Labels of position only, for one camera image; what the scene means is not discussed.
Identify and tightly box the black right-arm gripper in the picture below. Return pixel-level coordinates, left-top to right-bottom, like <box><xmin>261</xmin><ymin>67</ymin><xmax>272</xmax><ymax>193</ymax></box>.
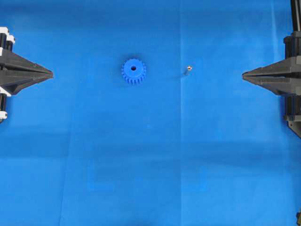
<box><xmin>242</xmin><ymin>31</ymin><xmax>301</xmax><ymax>138</ymax></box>

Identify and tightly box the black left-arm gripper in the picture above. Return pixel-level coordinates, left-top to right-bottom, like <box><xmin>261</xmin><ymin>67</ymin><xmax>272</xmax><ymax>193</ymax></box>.
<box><xmin>0</xmin><ymin>26</ymin><xmax>54</xmax><ymax>124</ymax></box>

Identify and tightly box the blue-grey cylindrical shaft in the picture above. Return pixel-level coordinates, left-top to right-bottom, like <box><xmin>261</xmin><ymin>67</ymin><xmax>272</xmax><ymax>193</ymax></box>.
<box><xmin>184</xmin><ymin>65</ymin><xmax>192</xmax><ymax>76</ymax></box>

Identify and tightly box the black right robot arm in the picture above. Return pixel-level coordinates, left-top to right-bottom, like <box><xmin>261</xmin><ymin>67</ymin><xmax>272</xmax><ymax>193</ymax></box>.
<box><xmin>242</xmin><ymin>0</ymin><xmax>301</xmax><ymax>137</ymax></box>

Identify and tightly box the blue plastic small gear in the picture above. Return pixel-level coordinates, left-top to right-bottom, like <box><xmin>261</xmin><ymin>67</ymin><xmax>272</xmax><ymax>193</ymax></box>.
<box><xmin>121</xmin><ymin>58</ymin><xmax>147</xmax><ymax>85</ymax></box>

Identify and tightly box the blue table mat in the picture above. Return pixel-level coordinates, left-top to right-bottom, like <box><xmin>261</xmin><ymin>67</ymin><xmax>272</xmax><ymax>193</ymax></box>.
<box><xmin>0</xmin><ymin>0</ymin><xmax>301</xmax><ymax>226</ymax></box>

